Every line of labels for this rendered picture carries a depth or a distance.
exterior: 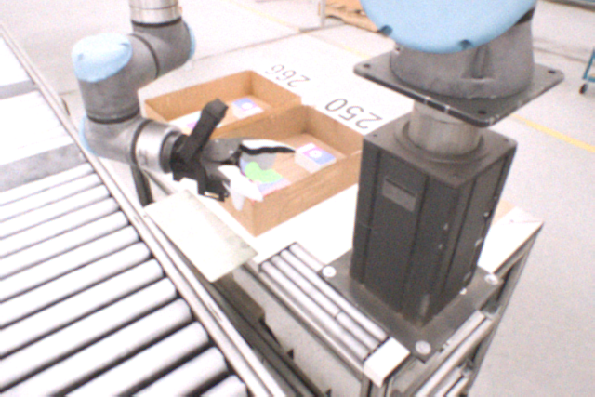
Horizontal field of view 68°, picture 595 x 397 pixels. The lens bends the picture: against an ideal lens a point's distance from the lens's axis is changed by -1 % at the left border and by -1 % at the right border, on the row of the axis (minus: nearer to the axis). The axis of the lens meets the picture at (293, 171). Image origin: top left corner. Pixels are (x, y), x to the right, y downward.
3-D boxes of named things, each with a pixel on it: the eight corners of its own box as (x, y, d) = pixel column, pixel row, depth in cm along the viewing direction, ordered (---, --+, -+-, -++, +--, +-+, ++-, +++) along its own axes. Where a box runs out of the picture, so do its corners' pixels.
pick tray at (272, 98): (303, 126, 138) (303, 97, 132) (191, 171, 119) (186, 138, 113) (251, 95, 156) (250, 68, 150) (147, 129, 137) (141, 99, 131)
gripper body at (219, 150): (245, 180, 81) (187, 165, 84) (246, 139, 76) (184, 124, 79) (227, 205, 75) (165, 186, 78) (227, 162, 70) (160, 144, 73)
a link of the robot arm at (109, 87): (110, 23, 76) (122, 88, 84) (53, 45, 68) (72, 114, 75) (152, 34, 73) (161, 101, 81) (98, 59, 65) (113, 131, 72)
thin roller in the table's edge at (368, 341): (381, 341, 77) (278, 253, 94) (373, 349, 76) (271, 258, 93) (379, 349, 78) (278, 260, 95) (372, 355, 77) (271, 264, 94)
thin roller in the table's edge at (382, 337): (390, 333, 78) (287, 247, 95) (383, 339, 77) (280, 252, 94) (389, 339, 79) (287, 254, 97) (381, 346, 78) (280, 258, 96)
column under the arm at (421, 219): (397, 218, 103) (421, 86, 84) (503, 284, 87) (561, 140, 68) (316, 274, 89) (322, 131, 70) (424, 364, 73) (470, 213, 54)
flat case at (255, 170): (249, 158, 120) (248, 153, 119) (297, 191, 109) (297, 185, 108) (205, 178, 113) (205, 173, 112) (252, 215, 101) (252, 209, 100)
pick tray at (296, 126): (375, 175, 117) (378, 142, 112) (254, 239, 98) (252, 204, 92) (305, 132, 135) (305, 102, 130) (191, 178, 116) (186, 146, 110)
